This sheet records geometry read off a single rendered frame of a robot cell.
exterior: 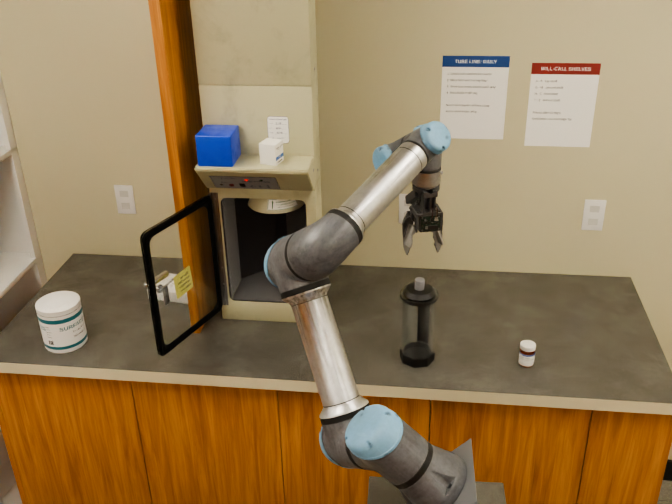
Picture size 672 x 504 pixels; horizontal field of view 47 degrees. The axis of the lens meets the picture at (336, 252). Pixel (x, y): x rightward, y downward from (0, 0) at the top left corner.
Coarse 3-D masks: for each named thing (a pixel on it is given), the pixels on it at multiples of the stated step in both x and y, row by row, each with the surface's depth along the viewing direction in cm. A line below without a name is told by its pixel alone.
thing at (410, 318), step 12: (408, 300) 213; (432, 300) 213; (408, 312) 216; (420, 312) 214; (432, 312) 216; (408, 324) 218; (420, 324) 216; (432, 324) 219; (408, 336) 220; (420, 336) 218; (432, 336) 221; (408, 348) 221; (420, 348) 220; (432, 348) 223
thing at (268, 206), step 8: (256, 200) 232; (264, 200) 230; (272, 200) 230; (280, 200) 230; (288, 200) 231; (296, 200) 233; (256, 208) 232; (264, 208) 230; (272, 208) 230; (280, 208) 230; (288, 208) 231; (296, 208) 232
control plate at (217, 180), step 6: (216, 180) 218; (222, 180) 218; (228, 180) 217; (234, 180) 217; (240, 180) 217; (252, 180) 216; (258, 180) 216; (264, 180) 215; (270, 180) 215; (276, 180) 215; (216, 186) 222; (222, 186) 222; (228, 186) 222; (234, 186) 221; (240, 186) 221; (246, 186) 221; (258, 186) 220; (264, 186) 220; (270, 186) 219; (276, 186) 219
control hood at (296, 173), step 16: (240, 160) 216; (256, 160) 216; (288, 160) 215; (304, 160) 215; (208, 176) 216; (240, 176) 214; (256, 176) 213; (272, 176) 212; (288, 176) 211; (304, 176) 211
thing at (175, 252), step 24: (192, 216) 220; (168, 240) 213; (192, 240) 223; (144, 264) 207; (168, 264) 215; (192, 264) 225; (168, 288) 218; (192, 288) 228; (168, 312) 220; (192, 312) 230; (168, 336) 222
